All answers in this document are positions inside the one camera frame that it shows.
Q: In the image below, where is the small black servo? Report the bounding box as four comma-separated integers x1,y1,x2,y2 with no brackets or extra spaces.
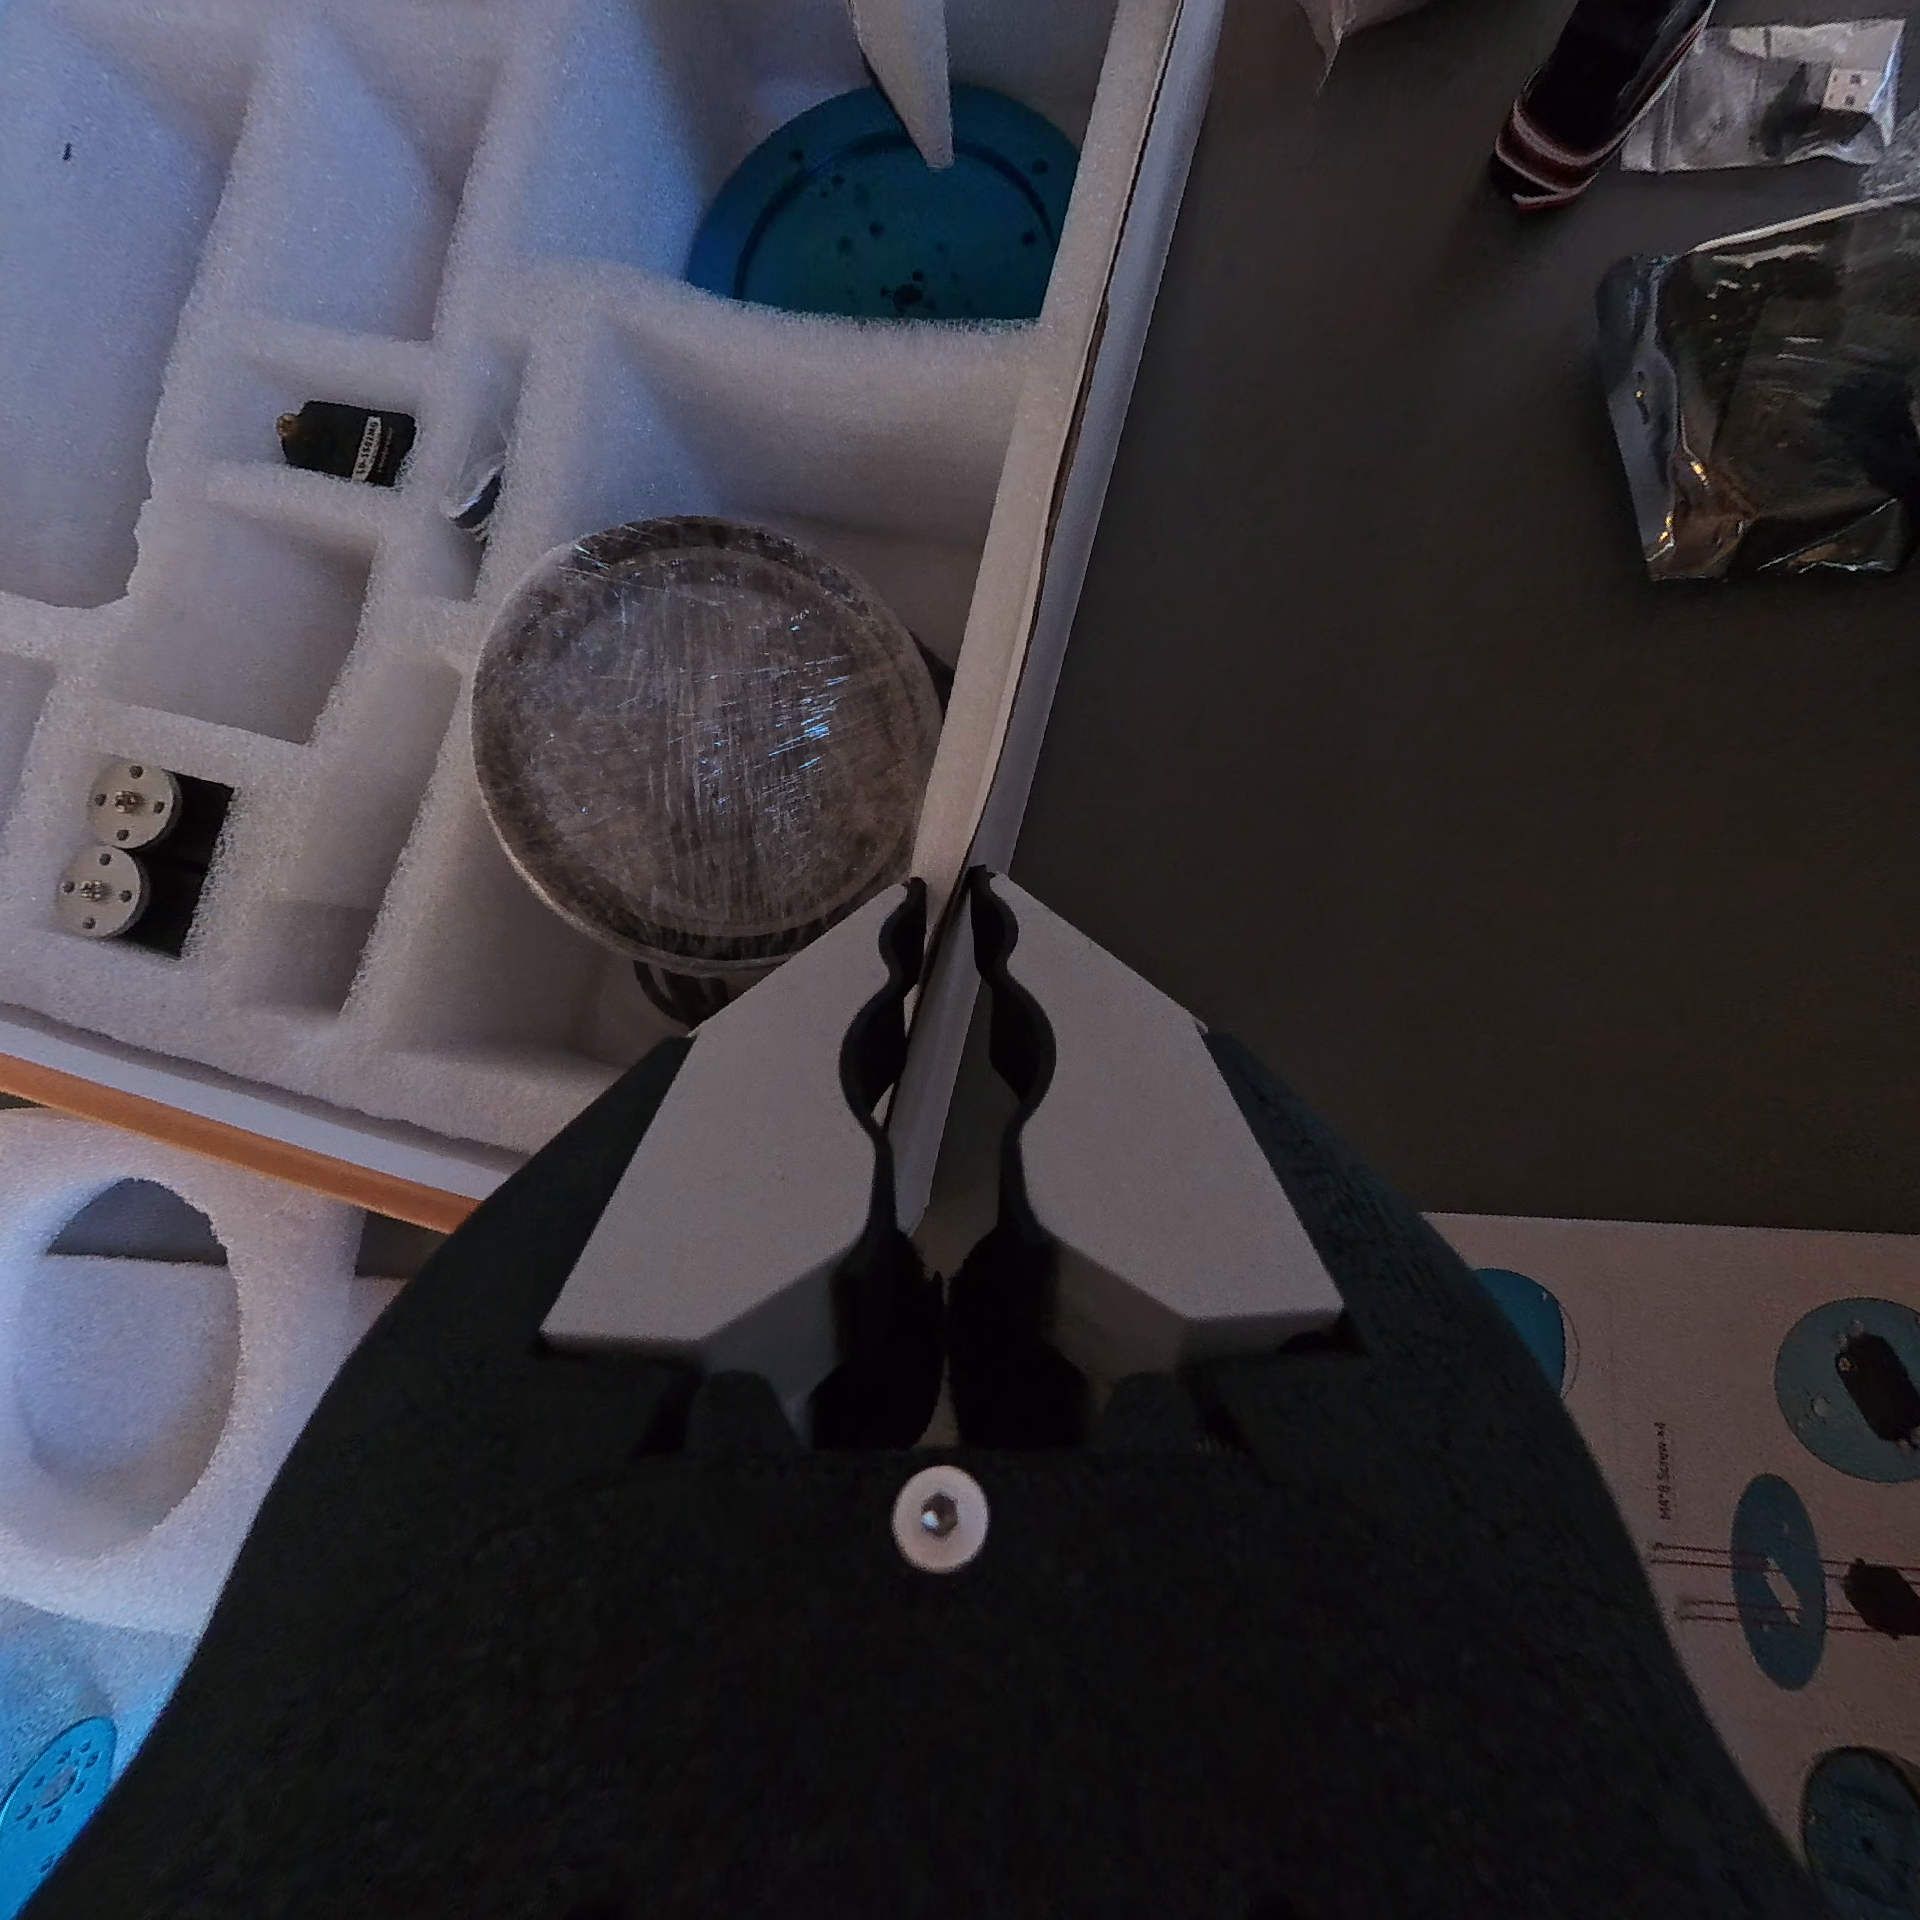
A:
279,402,420,489

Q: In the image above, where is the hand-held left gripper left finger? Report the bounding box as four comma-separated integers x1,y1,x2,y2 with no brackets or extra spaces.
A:
543,880,953,1448

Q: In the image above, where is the white foam block with hole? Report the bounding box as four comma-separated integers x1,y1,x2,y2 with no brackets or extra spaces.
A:
0,1112,380,1635

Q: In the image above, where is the silver foil bag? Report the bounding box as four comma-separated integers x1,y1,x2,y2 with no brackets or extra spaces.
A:
1593,195,1920,587

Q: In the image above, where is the small clear parts bag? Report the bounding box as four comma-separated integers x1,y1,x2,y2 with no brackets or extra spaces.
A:
1621,13,1920,173

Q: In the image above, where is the white user manual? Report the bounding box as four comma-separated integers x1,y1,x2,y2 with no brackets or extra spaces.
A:
1418,1210,1920,1920

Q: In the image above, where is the black servo with silver disc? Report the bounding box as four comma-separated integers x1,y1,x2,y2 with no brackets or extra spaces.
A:
56,843,212,961
88,755,239,863

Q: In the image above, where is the white foam sheet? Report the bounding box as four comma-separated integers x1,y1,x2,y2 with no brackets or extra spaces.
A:
0,1590,197,1920

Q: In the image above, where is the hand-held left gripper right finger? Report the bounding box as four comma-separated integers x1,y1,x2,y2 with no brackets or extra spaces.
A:
949,870,1344,1448

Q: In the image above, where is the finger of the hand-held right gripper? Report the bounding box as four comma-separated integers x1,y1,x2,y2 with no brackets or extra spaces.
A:
847,0,963,168

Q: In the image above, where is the blue round metal plate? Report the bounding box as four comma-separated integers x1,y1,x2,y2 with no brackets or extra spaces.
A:
688,82,1087,321
0,1712,122,1891

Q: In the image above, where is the dark round metal part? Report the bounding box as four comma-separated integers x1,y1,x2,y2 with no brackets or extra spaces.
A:
474,513,949,968

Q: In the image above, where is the white foam insert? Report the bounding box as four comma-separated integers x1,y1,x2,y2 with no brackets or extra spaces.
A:
0,0,1143,1187

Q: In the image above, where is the white and orange cardboard box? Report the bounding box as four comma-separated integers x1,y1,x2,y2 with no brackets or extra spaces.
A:
0,0,1233,1239

